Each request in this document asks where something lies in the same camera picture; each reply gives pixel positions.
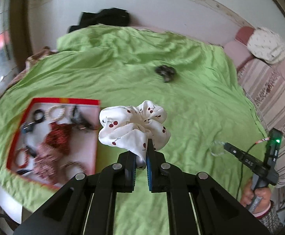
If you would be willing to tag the black flower hair claw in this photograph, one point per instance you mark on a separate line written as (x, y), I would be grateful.
(79, 121)

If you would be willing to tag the white patterned cloth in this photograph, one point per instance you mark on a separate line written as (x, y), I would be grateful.
(266, 45)

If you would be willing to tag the striped floral pillow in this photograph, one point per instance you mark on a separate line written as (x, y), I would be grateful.
(265, 86)

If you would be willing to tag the brown patterned blanket edge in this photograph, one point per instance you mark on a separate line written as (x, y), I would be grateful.
(31, 62)

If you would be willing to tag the red dotted scrunchie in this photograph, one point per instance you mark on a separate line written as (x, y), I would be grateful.
(59, 137)

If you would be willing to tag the green bed sheet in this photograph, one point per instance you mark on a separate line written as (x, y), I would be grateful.
(204, 102)

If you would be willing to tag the pink bolster pillow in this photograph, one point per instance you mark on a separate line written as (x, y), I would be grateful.
(238, 52)

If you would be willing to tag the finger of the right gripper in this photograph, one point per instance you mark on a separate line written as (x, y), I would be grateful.
(239, 154)

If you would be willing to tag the black hair band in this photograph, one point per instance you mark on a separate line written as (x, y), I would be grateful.
(38, 116)

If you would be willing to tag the pink checked scrunchie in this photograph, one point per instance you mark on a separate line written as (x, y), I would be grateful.
(46, 163)

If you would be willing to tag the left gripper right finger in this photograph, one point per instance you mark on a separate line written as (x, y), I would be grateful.
(196, 203)

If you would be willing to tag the red shallow box tray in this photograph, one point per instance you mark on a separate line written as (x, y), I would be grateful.
(83, 145)

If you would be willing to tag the blue hair clip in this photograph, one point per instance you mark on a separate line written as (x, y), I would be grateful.
(27, 127)

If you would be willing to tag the white cherry print scrunchie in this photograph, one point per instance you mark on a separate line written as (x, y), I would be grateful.
(130, 128)

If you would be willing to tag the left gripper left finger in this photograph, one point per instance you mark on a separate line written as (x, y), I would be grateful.
(85, 204)

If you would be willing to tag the black garment on bed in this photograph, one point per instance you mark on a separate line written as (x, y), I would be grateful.
(113, 16)

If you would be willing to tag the dark grey scrunchie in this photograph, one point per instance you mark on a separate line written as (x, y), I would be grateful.
(166, 72)

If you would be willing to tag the right hand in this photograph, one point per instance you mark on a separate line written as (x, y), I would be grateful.
(248, 194)

